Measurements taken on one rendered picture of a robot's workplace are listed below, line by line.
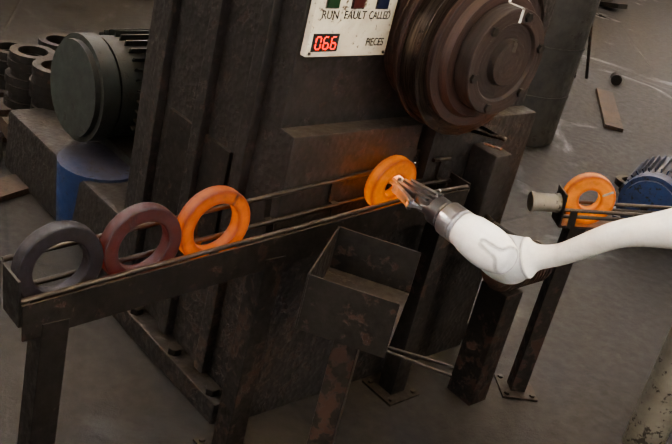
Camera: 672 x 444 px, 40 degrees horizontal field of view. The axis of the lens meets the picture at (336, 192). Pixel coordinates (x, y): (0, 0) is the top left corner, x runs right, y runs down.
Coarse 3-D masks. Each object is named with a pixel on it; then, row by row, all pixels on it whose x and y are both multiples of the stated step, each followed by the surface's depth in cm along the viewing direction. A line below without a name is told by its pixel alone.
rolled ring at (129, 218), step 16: (128, 208) 193; (144, 208) 193; (160, 208) 196; (112, 224) 191; (128, 224) 192; (160, 224) 201; (176, 224) 200; (112, 240) 191; (176, 240) 202; (112, 256) 193; (160, 256) 202; (112, 272) 195
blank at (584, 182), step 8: (576, 176) 274; (584, 176) 272; (592, 176) 271; (600, 176) 272; (568, 184) 274; (576, 184) 272; (584, 184) 272; (592, 184) 272; (600, 184) 272; (608, 184) 272; (568, 192) 273; (576, 192) 273; (600, 192) 273; (608, 192) 273; (568, 200) 274; (576, 200) 274; (600, 200) 275; (608, 200) 274; (576, 208) 275; (584, 208) 276; (592, 208) 276; (600, 208) 276; (608, 208) 276
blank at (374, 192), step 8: (384, 160) 237; (392, 160) 237; (400, 160) 238; (408, 160) 240; (376, 168) 237; (384, 168) 236; (392, 168) 237; (400, 168) 239; (408, 168) 241; (376, 176) 236; (384, 176) 236; (392, 176) 239; (408, 176) 243; (368, 184) 237; (376, 184) 236; (384, 184) 238; (368, 192) 238; (376, 192) 238; (384, 192) 240; (392, 192) 245; (368, 200) 240; (376, 200) 240; (384, 200) 242
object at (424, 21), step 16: (432, 0) 223; (448, 0) 220; (416, 16) 224; (432, 16) 220; (416, 32) 224; (432, 32) 222; (416, 48) 224; (400, 64) 230; (416, 64) 224; (400, 80) 232; (416, 80) 226; (416, 96) 229; (416, 112) 238; (432, 112) 236; (432, 128) 239; (448, 128) 243; (464, 128) 248
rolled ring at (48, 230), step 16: (48, 224) 182; (64, 224) 183; (80, 224) 186; (32, 240) 180; (48, 240) 181; (64, 240) 183; (80, 240) 186; (96, 240) 188; (16, 256) 180; (32, 256) 180; (96, 256) 190; (16, 272) 180; (32, 272) 182; (80, 272) 191; (96, 272) 192; (32, 288) 183; (48, 288) 189
